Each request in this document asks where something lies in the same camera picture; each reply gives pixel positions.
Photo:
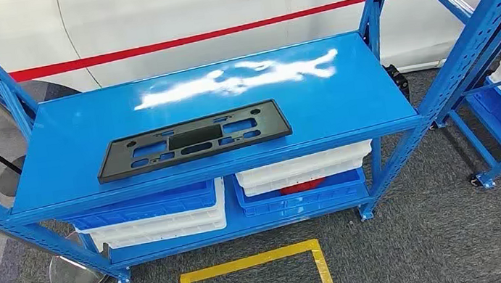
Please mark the blue wheeled shelf rack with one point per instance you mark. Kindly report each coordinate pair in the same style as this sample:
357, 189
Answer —
484, 148

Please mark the red object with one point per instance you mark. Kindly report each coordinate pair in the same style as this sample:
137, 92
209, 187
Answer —
302, 187

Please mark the black plastic frame part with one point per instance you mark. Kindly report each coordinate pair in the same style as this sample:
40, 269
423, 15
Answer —
192, 138

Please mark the white car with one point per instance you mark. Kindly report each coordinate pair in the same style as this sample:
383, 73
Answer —
166, 15

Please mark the yellow floor tape square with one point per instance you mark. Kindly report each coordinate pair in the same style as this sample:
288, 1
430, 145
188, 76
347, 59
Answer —
316, 272

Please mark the blue metal shelf rack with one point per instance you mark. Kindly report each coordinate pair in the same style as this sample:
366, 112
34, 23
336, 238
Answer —
83, 123

